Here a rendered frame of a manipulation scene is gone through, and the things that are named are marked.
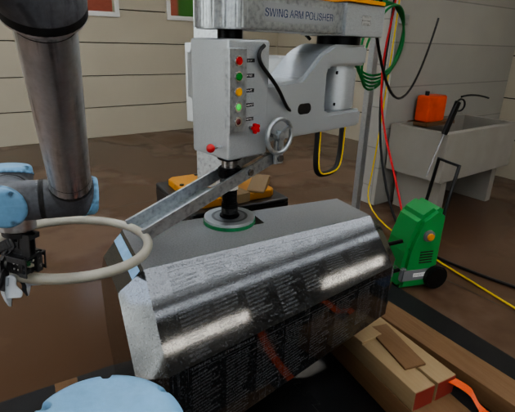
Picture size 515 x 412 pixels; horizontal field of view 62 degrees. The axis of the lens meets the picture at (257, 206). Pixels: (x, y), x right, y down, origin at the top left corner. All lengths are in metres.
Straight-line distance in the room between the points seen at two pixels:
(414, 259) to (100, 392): 2.73
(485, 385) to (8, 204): 2.07
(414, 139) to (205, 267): 3.13
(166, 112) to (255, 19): 6.57
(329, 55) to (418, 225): 1.47
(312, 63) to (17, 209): 1.28
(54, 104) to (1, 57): 6.59
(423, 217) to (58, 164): 2.47
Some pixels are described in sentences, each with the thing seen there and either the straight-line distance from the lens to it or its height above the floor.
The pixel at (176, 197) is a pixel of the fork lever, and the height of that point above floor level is 1.01.
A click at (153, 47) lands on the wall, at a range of 7.92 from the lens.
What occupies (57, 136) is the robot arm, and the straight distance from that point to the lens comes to 0.83.
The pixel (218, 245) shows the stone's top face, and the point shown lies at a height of 0.86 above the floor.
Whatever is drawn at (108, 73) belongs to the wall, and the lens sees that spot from 7.67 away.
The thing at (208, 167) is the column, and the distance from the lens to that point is 2.44.
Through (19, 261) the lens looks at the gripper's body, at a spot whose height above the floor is 1.04.
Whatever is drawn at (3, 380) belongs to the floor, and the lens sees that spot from 2.56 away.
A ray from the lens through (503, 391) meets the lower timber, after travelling 2.38.
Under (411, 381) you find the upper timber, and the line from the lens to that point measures 2.07.
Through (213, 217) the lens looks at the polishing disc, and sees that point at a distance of 1.78.
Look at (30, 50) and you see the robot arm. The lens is 0.70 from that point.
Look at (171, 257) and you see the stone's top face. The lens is 1.53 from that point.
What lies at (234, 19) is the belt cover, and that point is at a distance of 1.54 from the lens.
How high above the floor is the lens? 1.57
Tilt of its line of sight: 21 degrees down
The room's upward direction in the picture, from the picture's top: 2 degrees clockwise
